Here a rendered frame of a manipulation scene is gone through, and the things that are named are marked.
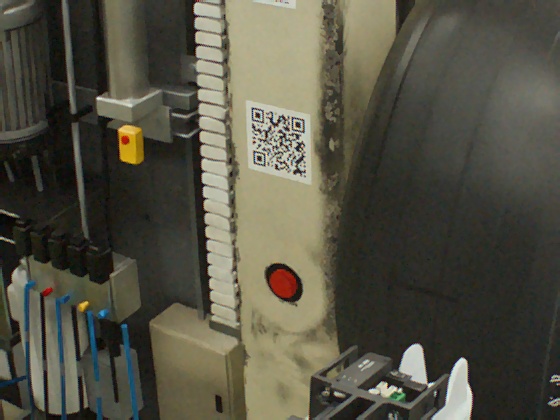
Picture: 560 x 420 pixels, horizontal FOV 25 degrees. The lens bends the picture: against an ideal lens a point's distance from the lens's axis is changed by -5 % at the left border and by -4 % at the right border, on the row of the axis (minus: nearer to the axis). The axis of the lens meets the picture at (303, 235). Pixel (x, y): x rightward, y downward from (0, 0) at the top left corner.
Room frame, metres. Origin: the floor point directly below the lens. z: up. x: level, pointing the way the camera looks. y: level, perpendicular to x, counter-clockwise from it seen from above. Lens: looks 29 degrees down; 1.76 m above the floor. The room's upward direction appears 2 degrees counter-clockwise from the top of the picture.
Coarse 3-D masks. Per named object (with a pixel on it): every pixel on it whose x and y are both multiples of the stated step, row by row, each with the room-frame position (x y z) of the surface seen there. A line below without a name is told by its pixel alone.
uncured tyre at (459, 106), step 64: (448, 0) 1.01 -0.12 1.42; (512, 0) 0.98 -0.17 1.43; (384, 64) 1.01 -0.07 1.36; (448, 64) 0.95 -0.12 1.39; (512, 64) 0.93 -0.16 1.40; (384, 128) 0.94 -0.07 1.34; (448, 128) 0.91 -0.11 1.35; (512, 128) 0.89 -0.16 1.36; (384, 192) 0.91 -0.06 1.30; (448, 192) 0.88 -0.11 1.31; (512, 192) 0.86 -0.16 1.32; (384, 256) 0.89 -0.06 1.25; (448, 256) 0.86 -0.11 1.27; (512, 256) 0.83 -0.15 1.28; (384, 320) 0.88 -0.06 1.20; (448, 320) 0.85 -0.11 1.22; (512, 320) 0.82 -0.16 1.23; (512, 384) 0.81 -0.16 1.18
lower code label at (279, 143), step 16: (256, 112) 1.19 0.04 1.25; (272, 112) 1.18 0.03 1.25; (288, 112) 1.17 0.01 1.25; (256, 128) 1.19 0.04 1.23; (272, 128) 1.18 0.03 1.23; (288, 128) 1.17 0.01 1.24; (304, 128) 1.16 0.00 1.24; (256, 144) 1.19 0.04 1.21; (272, 144) 1.18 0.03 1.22; (288, 144) 1.17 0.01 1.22; (304, 144) 1.16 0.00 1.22; (256, 160) 1.19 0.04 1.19; (272, 160) 1.18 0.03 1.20; (288, 160) 1.17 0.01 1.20; (304, 160) 1.16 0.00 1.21; (288, 176) 1.17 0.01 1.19; (304, 176) 1.16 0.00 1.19
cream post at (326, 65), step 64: (320, 0) 1.15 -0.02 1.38; (384, 0) 1.22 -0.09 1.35; (256, 64) 1.19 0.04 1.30; (320, 64) 1.15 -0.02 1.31; (320, 128) 1.15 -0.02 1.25; (256, 192) 1.19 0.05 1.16; (320, 192) 1.15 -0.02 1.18; (256, 256) 1.20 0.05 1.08; (320, 256) 1.15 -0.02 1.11; (256, 320) 1.20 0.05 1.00; (320, 320) 1.15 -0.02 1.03; (256, 384) 1.20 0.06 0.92
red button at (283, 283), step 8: (280, 272) 1.18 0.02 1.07; (288, 272) 1.18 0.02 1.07; (272, 280) 1.18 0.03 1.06; (280, 280) 1.17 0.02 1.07; (288, 280) 1.17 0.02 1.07; (272, 288) 1.18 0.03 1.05; (280, 288) 1.17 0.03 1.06; (288, 288) 1.17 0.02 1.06; (296, 288) 1.17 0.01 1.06; (288, 296) 1.17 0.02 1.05
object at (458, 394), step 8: (464, 360) 0.72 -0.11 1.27; (456, 368) 0.71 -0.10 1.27; (464, 368) 0.72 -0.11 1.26; (456, 376) 0.71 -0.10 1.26; (464, 376) 0.72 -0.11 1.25; (448, 384) 0.70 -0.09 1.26; (456, 384) 0.71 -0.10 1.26; (464, 384) 0.72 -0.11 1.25; (448, 392) 0.70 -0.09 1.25; (456, 392) 0.71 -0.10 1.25; (464, 392) 0.72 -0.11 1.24; (448, 400) 0.70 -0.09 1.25; (456, 400) 0.71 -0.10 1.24; (464, 400) 0.72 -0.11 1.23; (448, 408) 0.70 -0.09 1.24; (456, 408) 0.71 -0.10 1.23; (464, 408) 0.72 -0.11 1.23; (440, 416) 0.69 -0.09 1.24; (448, 416) 0.70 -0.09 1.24; (456, 416) 0.71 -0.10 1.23; (464, 416) 0.71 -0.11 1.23
